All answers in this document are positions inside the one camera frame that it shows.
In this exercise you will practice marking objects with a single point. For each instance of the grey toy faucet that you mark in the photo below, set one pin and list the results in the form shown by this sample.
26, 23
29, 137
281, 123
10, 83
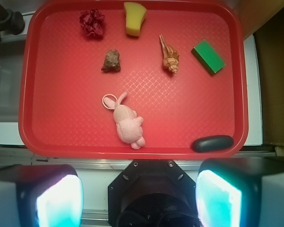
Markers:
11, 21

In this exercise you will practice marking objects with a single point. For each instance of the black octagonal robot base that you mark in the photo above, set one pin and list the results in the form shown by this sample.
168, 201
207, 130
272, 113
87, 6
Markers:
152, 193

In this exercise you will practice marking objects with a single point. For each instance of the yellow sponge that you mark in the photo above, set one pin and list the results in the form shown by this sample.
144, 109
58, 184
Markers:
134, 17

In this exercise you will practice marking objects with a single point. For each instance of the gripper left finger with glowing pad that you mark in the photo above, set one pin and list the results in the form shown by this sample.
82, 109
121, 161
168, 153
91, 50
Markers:
40, 196

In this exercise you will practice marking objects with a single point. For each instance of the brown cardboard panel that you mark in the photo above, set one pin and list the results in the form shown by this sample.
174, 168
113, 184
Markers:
264, 19

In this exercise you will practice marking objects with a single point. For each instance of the brown spiral seashell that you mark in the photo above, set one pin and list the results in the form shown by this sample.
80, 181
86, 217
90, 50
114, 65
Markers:
170, 60

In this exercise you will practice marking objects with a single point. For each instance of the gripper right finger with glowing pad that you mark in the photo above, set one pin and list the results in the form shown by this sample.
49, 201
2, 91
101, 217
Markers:
241, 192

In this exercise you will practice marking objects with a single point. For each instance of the dark plastic pickle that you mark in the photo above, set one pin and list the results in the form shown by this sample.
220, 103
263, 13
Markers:
212, 143

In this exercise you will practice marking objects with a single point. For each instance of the crumpled red scrunchie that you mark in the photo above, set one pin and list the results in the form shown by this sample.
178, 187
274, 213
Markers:
91, 23

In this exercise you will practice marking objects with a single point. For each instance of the red plastic tray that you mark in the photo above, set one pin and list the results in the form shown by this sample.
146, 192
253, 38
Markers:
61, 112

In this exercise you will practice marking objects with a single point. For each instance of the green rectangular block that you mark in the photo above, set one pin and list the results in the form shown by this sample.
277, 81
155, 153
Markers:
208, 57

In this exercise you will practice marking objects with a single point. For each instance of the grey toy sink basin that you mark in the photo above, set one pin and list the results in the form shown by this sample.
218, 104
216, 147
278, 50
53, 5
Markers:
11, 62

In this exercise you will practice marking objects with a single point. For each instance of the brown rock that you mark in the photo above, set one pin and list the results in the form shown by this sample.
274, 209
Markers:
111, 62

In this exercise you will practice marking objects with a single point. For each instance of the pink plush bunny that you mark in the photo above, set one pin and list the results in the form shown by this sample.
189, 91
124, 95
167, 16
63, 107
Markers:
128, 123

